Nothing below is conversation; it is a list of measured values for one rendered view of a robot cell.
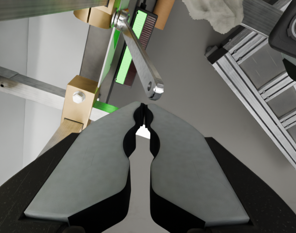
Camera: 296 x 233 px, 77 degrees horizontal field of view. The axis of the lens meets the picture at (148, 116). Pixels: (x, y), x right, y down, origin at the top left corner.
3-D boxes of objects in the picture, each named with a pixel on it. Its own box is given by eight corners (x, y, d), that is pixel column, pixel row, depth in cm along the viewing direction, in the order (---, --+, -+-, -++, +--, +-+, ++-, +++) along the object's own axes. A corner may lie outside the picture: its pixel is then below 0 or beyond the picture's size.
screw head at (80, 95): (86, 93, 33) (84, 96, 32) (84, 103, 34) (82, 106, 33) (74, 89, 32) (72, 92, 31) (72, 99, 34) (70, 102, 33)
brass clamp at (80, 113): (104, 84, 37) (98, 95, 33) (90, 133, 44) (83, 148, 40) (73, 72, 36) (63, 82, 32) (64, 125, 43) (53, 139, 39)
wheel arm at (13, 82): (198, 132, 43) (202, 144, 39) (191, 142, 45) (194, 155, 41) (-7, 61, 35) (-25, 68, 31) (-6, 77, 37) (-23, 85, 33)
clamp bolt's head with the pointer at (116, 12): (138, 7, 36) (129, 14, 23) (133, 21, 37) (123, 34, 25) (128, 3, 35) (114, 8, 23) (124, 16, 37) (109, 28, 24)
